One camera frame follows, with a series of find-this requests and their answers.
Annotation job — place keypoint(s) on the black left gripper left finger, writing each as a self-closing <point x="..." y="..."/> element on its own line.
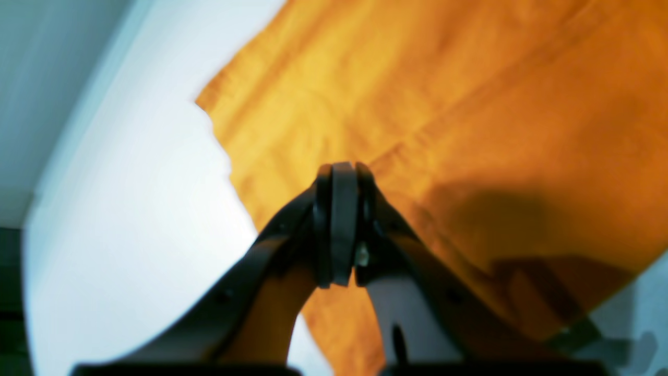
<point x="244" y="324"/>

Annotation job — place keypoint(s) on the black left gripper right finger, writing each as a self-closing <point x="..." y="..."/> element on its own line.
<point x="431" y="323"/>

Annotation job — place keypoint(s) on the orange T-shirt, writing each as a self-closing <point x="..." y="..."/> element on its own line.
<point x="524" y="141"/>

